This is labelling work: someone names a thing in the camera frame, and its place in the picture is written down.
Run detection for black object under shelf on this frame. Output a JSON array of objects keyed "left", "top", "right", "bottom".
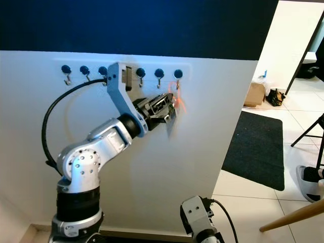
[{"left": 296, "top": 64, "right": 320, "bottom": 79}]

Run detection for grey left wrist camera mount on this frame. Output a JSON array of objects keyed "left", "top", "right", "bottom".
[{"left": 107, "top": 62, "right": 150, "bottom": 138}]

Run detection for black stand legs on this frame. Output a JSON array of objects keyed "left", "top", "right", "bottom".
[{"left": 291, "top": 113, "right": 324, "bottom": 170}]

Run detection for white slipper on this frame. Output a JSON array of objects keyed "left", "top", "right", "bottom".
[{"left": 296, "top": 165, "right": 324, "bottom": 203}]

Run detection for white wall hook rail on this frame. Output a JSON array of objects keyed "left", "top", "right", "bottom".
[{"left": 53, "top": 59, "right": 191, "bottom": 84}]

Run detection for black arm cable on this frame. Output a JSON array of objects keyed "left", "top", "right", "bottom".
[
  {"left": 41, "top": 77, "right": 112, "bottom": 176},
  {"left": 207, "top": 198, "right": 240, "bottom": 243}
]

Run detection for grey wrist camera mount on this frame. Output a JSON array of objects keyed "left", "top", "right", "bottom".
[
  {"left": 107, "top": 62, "right": 150, "bottom": 138},
  {"left": 180, "top": 195, "right": 216, "bottom": 236}
]

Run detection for white shelf board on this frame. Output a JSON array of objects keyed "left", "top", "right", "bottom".
[{"left": 303, "top": 51, "right": 324, "bottom": 64}]

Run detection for blue knob metal hook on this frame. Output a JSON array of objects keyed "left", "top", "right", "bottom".
[
  {"left": 173, "top": 69, "right": 184, "bottom": 91},
  {"left": 79, "top": 65, "right": 91, "bottom": 83},
  {"left": 61, "top": 64, "right": 72, "bottom": 86},
  {"left": 136, "top": 68, "right": 146, "bottom": 88},
  {"left": 98, "top": 66, "right": 108, "bottom": 82},
  {"left": 154, "top": 68, "right": 165, "bottom": 89}
]

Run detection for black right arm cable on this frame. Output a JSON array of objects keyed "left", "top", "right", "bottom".
[{"left": 207, "top": 198, "right": 240, "bottom": 243}]

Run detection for person's black-socked foot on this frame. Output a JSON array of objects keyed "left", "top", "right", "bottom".
[{"left": 303, "top": 167, "right": 324, "bottom": 184}]

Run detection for keys with orange lanyard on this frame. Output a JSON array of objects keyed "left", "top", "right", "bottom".
[{"left": 168, "top": 81, "right": 187, "bottom": 115}]

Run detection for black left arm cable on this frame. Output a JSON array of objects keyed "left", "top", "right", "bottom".
[{"left": 41, "top": 77, "right": 112, "bottom": 176}]

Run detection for small black bag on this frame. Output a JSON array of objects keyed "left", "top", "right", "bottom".
[{"left": 266, "top": 89, "right": 287, "bottom": 107}]

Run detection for black floor mat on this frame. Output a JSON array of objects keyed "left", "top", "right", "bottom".
[{"left": 221, "top": 111, "right": 286, "bottom": 191}]

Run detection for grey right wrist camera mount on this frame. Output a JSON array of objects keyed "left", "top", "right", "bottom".
[{"left": 180, "top": 195, "right": 216, "bottom": 236}]

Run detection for round wooden stick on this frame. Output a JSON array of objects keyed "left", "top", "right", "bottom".
[{"left": 259, "top": 199, "right": 324, "bottom": 233}]

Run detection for brown cardboard box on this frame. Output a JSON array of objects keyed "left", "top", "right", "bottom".
[{"left": 244, "top": 82, "right": 267, "bottom": 107}]

